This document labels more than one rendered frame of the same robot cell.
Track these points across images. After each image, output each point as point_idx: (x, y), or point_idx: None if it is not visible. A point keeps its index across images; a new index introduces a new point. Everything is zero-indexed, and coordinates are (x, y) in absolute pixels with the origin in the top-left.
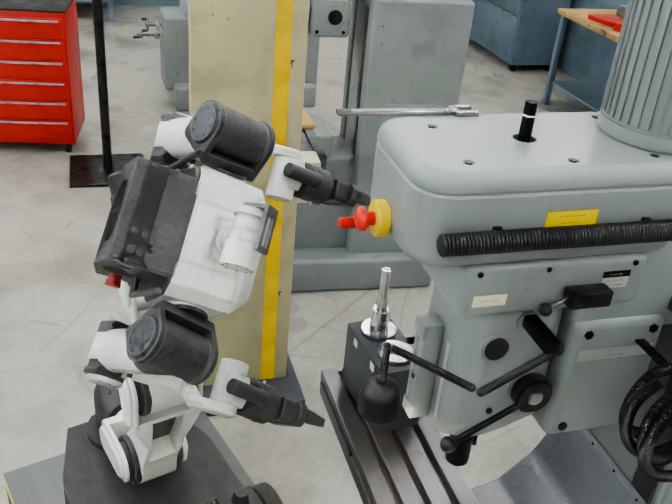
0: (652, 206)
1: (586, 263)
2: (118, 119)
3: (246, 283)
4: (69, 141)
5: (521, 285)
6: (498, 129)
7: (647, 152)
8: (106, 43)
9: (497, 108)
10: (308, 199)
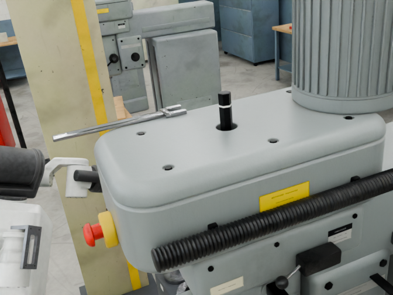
0: (358, 165)
1: (310, 229)
2: (36, 140)
3: (37, 287)
4: None
5: (254, 265)
6: (203, 122)
7: (341, 116)
8: (28, 98)
9: (251, 88)
10: (101, 191)
